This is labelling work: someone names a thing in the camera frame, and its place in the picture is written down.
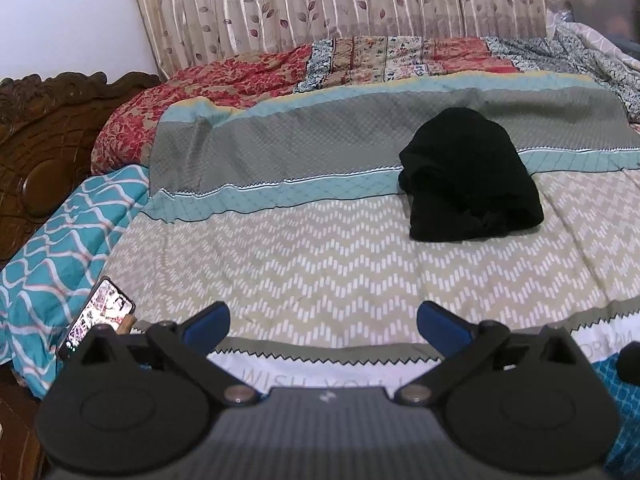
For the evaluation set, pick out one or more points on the teal white wave pillow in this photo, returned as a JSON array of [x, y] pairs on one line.
[[46, 283]]

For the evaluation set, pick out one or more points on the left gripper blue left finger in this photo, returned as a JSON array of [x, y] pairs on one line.
[[204, 331]]

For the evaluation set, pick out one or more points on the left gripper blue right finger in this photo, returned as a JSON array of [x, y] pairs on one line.
[[443, 330]]

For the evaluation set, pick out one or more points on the smartphone with lit screen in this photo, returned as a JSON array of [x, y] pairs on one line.
[[106, 304]]

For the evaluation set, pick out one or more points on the patterned grey teal bedsheet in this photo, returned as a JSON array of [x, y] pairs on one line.
[[291, 213]]

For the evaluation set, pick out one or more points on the floral pink curtain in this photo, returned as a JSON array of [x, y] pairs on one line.
[[186, 33]]

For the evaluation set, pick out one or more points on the carved wooden headboard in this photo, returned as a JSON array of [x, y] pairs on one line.
[[48, 128]]

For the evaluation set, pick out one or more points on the red floral patchwork quilt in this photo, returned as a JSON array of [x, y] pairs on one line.
[[245, 80]]

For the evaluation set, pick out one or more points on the black pants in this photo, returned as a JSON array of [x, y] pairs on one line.
[[465, 180]]

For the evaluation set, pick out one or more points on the blue white crackle blanket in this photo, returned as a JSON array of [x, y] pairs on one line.
[[567, 53]]

